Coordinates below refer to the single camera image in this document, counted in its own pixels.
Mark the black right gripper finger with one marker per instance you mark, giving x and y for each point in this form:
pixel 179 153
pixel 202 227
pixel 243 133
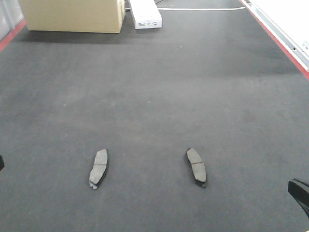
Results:
pixel 299 190

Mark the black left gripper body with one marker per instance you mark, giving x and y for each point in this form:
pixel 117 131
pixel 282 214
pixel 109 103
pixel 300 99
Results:
pixel 1 163

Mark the grey brake pad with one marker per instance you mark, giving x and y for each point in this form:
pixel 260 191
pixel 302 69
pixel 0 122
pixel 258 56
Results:
pixel 99 169
pixel 197 167

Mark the dark grey conveyor belt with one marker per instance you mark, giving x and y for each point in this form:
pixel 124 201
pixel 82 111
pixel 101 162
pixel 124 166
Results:
pixel 212 81

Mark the cardboard box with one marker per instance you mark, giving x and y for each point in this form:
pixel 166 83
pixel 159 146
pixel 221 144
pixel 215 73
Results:
pixel 95 16

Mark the white carton box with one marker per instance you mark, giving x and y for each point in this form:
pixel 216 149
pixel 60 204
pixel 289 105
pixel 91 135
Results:
pixel 145 14

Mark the red conveyor frame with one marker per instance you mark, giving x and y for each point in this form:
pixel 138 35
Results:
pixel 279 38

